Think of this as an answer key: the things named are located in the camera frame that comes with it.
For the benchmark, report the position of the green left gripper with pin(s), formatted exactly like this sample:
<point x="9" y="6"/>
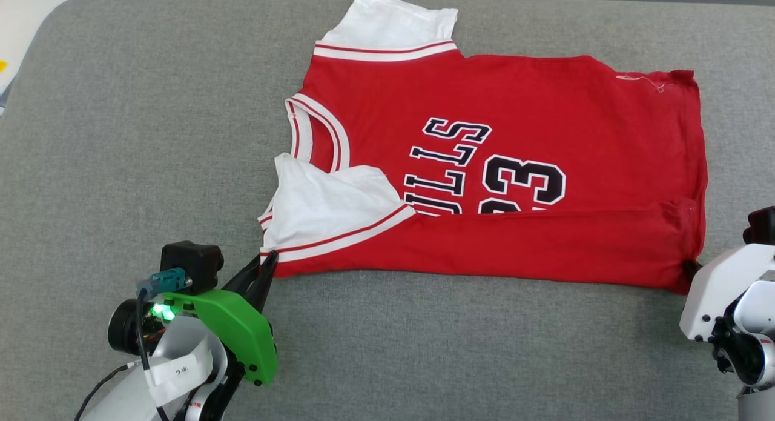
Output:
<point x="242" y="330"/>

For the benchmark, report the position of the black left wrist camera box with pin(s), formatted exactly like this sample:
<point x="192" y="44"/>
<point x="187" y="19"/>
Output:
<point x="194" y="263"/>

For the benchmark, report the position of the white equipment box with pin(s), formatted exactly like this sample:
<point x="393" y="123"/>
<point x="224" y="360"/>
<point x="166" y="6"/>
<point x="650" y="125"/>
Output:
<point x="24" y="21"/>

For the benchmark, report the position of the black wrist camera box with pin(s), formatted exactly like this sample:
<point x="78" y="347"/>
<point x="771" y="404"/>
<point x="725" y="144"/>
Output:
<point x="194" y="263"/>
<point x="763" y="227"/>

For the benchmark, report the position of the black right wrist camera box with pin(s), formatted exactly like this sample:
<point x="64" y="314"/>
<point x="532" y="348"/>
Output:
<point x="763" y="227"/>

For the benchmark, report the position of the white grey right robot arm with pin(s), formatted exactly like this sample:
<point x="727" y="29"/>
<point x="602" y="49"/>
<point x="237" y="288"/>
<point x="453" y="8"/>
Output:
<point x="757" y="348"/>

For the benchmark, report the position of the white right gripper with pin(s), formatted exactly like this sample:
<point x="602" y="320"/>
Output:
<point x="714" y="288"/>

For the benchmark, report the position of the red white basketball jersey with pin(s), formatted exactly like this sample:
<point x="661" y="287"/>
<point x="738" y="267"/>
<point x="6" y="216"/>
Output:
<point x="545" y="166"/>

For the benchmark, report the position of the white paper label band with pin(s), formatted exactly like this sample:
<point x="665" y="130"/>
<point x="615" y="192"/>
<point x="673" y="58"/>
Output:
<point x="178" y="369"/>

